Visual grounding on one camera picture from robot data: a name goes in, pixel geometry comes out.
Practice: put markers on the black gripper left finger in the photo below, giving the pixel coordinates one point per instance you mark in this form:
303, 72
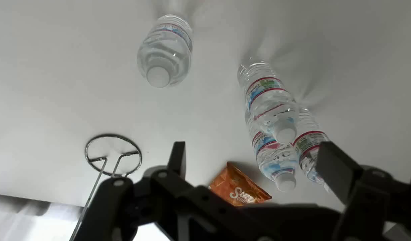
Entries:
178, 160

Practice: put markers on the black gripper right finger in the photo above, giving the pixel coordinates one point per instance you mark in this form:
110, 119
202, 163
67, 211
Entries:
339, 167

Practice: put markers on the clear plastic water bottle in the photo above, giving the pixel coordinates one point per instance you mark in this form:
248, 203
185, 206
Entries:
276, 160
309, 142
266, 95
166, 48

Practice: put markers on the orange snack bag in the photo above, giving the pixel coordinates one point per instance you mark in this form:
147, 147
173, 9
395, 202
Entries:
236, 185

